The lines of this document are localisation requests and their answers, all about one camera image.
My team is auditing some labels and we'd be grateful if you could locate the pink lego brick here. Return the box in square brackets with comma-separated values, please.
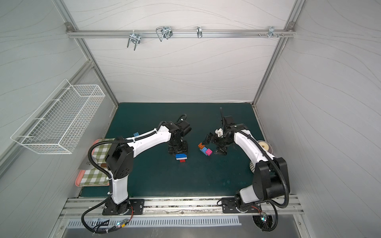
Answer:
[205, 149, 212, 156]

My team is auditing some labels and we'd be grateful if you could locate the dark blue lego brick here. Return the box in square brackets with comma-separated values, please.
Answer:
[175, 154, 187, 158]

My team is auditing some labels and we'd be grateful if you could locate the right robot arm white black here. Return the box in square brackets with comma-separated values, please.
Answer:
[201, 116, 290, 212]

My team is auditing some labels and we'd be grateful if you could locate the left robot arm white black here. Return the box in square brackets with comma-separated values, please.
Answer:
[102, 120, 191, 215]

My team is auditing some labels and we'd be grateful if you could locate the grey ribbed cup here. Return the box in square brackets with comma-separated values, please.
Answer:
[249, 162, 255, 173]

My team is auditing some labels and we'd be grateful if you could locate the green table mat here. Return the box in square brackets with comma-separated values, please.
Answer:
[106, 103, 264, 197]

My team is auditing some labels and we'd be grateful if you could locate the green checkered cloth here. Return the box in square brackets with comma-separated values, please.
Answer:
[79, 138, 115, 186]

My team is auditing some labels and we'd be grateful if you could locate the metal hook clamp middle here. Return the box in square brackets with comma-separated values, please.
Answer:
[155, 26, 173, 42]

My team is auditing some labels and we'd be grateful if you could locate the metal hook clamp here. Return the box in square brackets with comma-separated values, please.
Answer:
[127, 31, 141, 51]
[155, 26, 173, 42]

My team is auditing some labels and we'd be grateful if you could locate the metal hook clamp left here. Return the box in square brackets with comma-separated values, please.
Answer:
[127, 31, 141, 51]

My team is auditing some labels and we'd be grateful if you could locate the pink tray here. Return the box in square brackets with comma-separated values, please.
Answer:
[74, 138, 115, 187]

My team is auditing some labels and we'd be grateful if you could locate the white vent strip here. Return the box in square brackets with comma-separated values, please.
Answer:
[67, 216, 242, 229]

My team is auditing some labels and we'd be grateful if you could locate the aluminium top crossbar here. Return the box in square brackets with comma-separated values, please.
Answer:
[66, 29, 296, 39]

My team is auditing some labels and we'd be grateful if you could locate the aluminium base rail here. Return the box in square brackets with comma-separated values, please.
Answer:
[59, 194, 305, 219]

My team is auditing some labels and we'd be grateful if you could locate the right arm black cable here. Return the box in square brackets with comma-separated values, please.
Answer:
[218, 107, 291, 233]

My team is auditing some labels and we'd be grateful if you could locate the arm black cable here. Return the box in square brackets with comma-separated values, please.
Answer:
[218, 107, 291, 233]
[81, 113, 188, 234]

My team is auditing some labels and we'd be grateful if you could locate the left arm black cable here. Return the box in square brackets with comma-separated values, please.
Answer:
[81, 113, 188, 234]

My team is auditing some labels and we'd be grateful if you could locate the metal spatula wooden handle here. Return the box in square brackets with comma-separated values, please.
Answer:
[78, 158, 107, 170]

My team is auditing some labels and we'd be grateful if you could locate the metal ring clamp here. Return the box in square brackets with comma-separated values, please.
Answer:
[196, 26, 202, 39]

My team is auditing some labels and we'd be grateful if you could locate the metal bracket clamp right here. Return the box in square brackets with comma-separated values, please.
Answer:
[258, 26, 284, 38]

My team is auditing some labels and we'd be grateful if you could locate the white wire basket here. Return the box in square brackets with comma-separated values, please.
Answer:
[11, 79, 105, 155]

